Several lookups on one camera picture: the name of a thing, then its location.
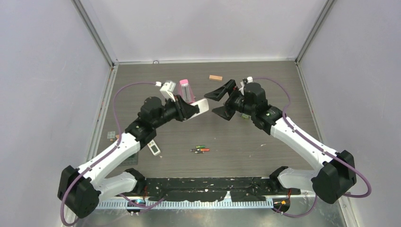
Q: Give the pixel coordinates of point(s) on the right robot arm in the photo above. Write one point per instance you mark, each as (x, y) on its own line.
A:
(330, 177)

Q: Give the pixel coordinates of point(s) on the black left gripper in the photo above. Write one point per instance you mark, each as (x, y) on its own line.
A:
(186, 111)

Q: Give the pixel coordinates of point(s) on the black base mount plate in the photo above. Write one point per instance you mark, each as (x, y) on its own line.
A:
(210, 189)

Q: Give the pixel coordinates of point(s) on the small wooden block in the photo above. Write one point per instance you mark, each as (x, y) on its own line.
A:
(215, 78)

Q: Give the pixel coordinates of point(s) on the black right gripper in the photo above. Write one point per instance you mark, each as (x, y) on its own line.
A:
(217, 95)

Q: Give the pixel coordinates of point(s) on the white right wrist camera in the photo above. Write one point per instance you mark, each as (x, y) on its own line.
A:
(244, 82)

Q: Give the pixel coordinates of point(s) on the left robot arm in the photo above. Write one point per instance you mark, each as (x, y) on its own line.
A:
(81, 189)

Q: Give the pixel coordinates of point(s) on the pink metronome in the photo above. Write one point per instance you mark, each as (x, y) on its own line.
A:
(185, 91)

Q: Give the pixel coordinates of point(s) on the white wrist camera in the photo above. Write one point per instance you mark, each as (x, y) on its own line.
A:
(244, 82)
(167, 90)

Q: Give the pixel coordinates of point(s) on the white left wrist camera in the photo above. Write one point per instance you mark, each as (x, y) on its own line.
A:
(167, 90)

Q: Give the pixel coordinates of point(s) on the grey building baseplate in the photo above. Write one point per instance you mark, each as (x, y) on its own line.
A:
(131, 160)

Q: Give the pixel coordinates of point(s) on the white remote control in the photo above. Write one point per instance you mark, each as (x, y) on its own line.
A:
(202, 105)
(153, 147)

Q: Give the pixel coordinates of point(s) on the green terminal block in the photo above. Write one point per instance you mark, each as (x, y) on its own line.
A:
(245, 116)

